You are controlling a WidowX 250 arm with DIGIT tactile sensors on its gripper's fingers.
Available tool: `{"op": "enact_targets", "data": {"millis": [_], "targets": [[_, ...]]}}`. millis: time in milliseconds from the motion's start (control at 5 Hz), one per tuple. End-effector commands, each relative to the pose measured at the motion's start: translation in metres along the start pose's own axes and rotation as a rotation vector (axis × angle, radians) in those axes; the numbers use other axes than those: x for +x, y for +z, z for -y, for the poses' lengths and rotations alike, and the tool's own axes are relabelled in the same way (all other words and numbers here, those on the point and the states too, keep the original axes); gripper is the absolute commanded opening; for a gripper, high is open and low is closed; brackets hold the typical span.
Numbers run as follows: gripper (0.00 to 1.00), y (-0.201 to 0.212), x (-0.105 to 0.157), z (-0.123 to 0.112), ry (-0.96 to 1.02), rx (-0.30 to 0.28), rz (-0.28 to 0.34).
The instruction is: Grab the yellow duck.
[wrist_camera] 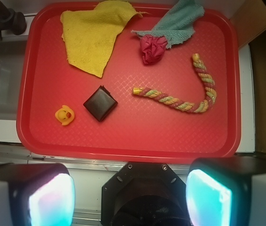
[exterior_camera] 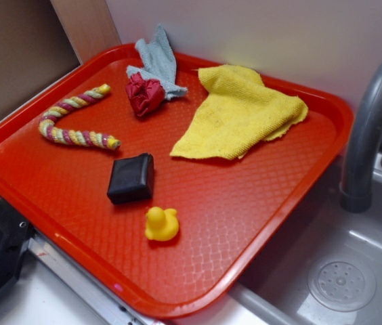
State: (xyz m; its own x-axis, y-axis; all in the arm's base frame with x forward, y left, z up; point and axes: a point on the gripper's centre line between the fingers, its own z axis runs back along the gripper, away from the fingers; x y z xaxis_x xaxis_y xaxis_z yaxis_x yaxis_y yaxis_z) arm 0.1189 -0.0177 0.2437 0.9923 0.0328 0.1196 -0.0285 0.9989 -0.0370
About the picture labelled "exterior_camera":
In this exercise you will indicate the yellow rubber duck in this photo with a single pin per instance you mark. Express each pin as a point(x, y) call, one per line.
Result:
point(161, 224)

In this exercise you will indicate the light blue towel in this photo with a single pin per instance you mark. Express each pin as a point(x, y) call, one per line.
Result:
point(159, 63)

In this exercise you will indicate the round sink drain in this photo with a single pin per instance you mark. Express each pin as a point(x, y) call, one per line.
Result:
point(341, 282)

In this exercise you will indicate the red plastic tray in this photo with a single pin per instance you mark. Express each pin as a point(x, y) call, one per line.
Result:
point(227, 209)

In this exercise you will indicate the black rectangular block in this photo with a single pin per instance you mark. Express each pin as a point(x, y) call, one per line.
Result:
point(132, 179)

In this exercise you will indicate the multicolour twisted rope toy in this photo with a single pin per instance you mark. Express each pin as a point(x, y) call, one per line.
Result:
point(69, 137)

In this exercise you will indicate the crumpled red cloth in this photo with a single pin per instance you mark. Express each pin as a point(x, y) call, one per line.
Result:
point(145, 95)

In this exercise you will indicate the grey toy sink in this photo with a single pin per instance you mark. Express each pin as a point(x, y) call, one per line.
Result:
point(274, 286)

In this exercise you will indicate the grey curved faucet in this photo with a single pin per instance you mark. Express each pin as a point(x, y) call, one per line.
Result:
point(363, 146)

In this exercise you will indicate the yellow microfibre cloth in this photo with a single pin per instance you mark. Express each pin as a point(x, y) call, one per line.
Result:
point(238, 113)

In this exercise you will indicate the brown cardboard panel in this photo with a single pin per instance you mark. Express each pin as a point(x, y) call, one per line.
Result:
point(34, 51)

